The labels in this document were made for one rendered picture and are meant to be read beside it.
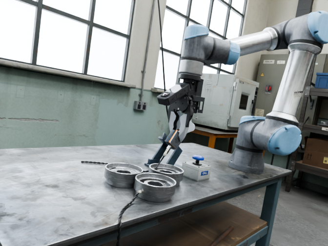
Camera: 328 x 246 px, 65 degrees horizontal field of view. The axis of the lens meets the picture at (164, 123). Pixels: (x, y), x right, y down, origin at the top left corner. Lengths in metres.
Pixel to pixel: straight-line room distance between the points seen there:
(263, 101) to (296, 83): 3.59
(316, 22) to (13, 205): 1.03
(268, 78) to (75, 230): 4.37
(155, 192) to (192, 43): 0.45
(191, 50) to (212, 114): 2.27
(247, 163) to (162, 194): 0.56
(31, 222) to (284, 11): 4.99
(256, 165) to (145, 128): 1.93
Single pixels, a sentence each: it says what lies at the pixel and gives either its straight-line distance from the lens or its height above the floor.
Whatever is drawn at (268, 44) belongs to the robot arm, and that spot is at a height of 1.32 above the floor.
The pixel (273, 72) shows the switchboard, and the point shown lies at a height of 1.74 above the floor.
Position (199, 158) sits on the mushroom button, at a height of 0.87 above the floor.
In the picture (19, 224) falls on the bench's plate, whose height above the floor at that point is 0.80.
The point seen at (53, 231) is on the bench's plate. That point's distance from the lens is 0.50.
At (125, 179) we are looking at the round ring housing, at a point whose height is 0.83.
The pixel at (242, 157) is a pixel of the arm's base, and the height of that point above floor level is 0.86.
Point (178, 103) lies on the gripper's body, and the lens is 0.82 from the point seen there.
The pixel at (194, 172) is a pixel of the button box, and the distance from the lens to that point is 0.85.
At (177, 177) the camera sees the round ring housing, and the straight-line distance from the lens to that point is 0.75.
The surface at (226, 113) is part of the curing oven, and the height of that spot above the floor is 0.99.
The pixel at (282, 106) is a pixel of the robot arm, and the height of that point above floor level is 1.08.
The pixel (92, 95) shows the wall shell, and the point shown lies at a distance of 2.44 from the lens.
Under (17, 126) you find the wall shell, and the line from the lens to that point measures 2.23.
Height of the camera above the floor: 1.04
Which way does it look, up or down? 5 degrees down
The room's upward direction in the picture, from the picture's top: 9 degrees clockwise
